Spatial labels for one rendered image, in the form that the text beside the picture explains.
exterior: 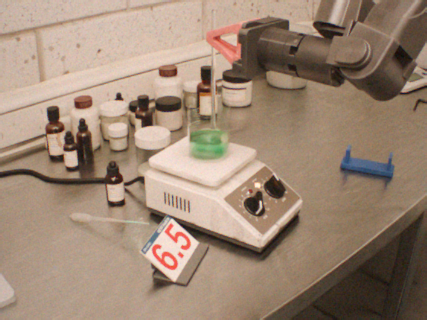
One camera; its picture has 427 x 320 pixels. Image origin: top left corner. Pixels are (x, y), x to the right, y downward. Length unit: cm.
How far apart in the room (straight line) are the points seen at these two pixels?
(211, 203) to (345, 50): 28
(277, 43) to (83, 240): 38
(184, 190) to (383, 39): 35
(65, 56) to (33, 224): 42
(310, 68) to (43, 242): 44
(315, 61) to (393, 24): 11
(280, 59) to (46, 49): 58
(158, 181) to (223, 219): 11
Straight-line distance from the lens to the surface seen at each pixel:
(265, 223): 73
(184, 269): 70
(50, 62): 111
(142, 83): 119
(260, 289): 67
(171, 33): 127
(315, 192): 88
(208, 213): 74
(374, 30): 59
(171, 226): 73
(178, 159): 78
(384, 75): 59
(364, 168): 96
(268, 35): 67
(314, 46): 64
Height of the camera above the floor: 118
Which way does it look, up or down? 26 degrees down
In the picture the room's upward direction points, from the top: straight up
